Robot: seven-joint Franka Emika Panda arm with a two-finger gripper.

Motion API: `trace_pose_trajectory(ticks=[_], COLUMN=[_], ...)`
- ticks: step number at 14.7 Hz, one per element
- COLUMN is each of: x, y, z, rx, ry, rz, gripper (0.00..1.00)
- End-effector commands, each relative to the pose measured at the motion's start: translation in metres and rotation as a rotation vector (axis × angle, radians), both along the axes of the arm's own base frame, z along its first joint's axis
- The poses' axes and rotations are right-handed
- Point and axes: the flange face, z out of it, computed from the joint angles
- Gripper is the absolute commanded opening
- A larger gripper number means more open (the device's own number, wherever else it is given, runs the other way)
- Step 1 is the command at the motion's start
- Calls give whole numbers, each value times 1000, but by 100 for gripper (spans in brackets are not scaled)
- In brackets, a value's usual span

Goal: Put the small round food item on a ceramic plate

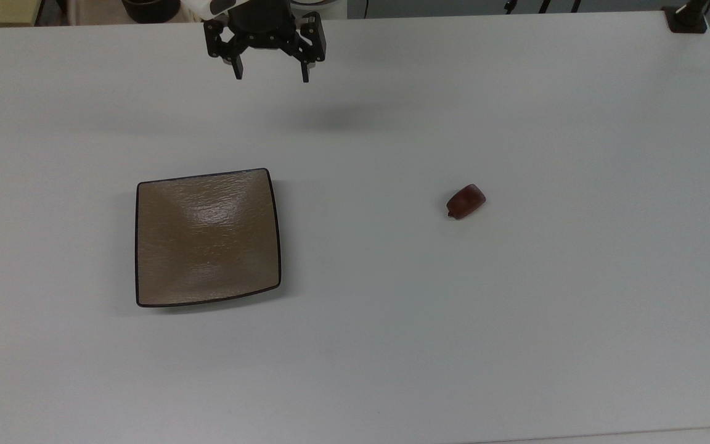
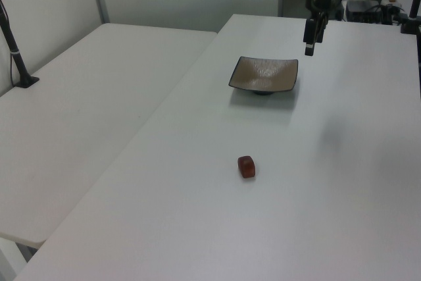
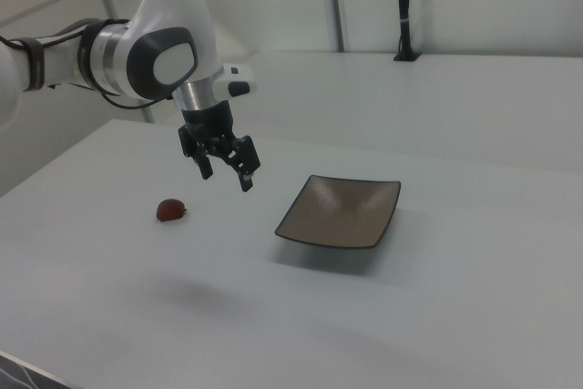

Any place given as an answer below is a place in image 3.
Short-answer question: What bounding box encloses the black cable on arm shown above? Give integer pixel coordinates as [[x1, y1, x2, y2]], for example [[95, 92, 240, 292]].
[[0, 19, 177, 111]]

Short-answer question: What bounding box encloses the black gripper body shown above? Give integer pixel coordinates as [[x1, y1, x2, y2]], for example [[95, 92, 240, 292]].
[[180, 102, 239, 159]]

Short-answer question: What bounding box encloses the small round reddish-brown food item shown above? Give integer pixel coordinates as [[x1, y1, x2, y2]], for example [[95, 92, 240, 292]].
[[156, 198, 189, 223]]

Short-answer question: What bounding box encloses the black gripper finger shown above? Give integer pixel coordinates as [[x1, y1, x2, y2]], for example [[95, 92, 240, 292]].
[[177, 124, 215, 181], [217, 133, 262, 194]]

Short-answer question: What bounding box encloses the black velcro strap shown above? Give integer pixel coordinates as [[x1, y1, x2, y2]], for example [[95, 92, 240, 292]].
[[20, 36, 46, 93]]

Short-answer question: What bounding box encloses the square brown ceramic plate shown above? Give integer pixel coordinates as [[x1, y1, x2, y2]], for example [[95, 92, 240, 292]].
[[274, 174, 402, 251]]

